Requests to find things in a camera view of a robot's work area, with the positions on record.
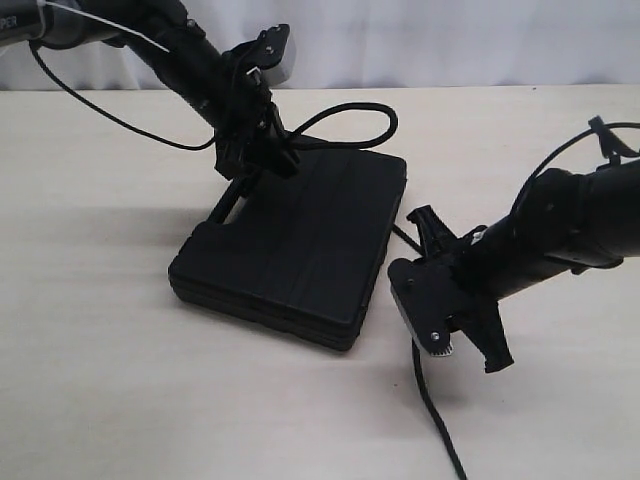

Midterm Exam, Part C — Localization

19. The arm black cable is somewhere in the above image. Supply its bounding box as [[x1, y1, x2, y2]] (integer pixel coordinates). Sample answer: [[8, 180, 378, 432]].
[[29, 39, 271, 151], [514, 117, 640, 201]]

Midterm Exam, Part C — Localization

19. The white backdrop curtain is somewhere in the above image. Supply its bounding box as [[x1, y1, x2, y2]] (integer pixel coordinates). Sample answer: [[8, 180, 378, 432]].
[[0, 0, 640, 92]]

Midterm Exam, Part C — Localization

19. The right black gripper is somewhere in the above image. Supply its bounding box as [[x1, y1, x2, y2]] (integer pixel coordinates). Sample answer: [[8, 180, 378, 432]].
[[407, 205, 514, 373]]

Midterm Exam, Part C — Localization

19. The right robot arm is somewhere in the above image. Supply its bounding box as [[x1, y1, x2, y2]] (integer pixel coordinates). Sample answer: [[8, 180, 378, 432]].
[[388, 116, 639, 373]]

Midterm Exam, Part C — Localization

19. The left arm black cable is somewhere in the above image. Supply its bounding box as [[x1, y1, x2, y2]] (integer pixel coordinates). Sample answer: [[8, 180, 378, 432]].
[[29, 39, 271, 151]]

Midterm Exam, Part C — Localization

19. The black plastic carrying case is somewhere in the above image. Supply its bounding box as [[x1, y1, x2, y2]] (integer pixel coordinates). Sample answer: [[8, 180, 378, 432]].
[[168, 150, 407, 352]]

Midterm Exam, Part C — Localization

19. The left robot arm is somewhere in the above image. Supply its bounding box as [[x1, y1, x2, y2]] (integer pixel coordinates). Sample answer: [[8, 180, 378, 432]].
[[1, 1, 299, 180]]

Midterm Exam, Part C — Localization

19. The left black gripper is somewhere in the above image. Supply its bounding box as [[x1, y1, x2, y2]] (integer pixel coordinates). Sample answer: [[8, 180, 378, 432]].
[[214, 100, 299, 188]]

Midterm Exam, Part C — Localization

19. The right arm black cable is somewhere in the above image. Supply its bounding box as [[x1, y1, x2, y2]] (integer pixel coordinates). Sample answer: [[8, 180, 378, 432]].
[[514, 117, 640, 201]]

